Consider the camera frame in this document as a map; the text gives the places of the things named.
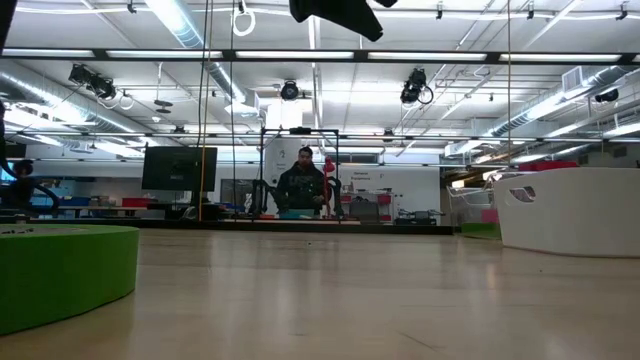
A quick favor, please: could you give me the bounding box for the person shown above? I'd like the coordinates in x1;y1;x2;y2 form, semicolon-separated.
0;158;37;209
273;145;327;217

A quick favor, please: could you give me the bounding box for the black monitor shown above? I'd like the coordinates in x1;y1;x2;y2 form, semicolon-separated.
141;145;219;193

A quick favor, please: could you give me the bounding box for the clear plastic bin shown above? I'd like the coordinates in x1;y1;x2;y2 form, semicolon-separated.
446;172;504;241

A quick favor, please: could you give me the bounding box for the white plastic bin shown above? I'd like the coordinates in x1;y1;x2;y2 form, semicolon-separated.
493;167;640;260

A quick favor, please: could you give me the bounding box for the black robot station frame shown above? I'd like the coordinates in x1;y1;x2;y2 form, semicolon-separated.
257;126;342;220

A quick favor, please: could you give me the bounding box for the black aluminium table frame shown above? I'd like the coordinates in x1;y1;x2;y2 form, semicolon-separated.
0;214;456;236

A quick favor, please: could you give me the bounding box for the black hanging cable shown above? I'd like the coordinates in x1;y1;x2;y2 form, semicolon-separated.
228;0;239;206

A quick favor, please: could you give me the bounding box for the yellow hanging cable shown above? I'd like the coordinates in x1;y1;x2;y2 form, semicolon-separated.
198;0;214;221

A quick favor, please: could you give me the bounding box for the black overhead frame bar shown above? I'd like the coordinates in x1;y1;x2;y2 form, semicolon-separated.
0;46;640;65

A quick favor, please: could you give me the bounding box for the black curved cable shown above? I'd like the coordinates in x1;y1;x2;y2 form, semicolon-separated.
29;182;60;214

